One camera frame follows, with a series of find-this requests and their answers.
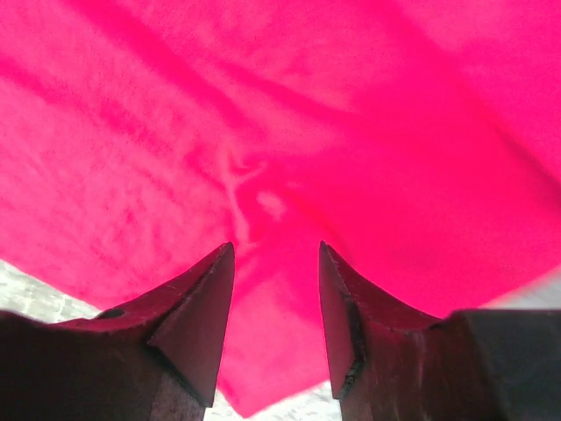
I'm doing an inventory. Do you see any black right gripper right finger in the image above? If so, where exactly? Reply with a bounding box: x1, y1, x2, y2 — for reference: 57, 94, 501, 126
319, 244, 560, 420

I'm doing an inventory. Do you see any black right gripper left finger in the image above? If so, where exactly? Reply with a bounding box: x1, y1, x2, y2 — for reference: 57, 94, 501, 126
1, 243, 235, 420

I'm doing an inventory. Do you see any red t shirt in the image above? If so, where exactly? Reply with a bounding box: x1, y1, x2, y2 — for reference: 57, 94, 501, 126
1, 1, 560, 416

